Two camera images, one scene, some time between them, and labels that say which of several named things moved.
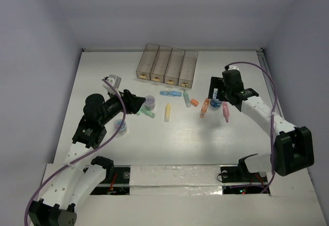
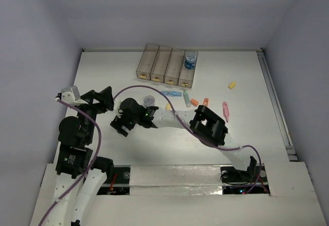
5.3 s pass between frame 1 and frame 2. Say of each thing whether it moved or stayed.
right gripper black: moved
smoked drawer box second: stayed
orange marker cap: stayed
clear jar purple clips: stayed
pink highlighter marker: stayed
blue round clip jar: moved
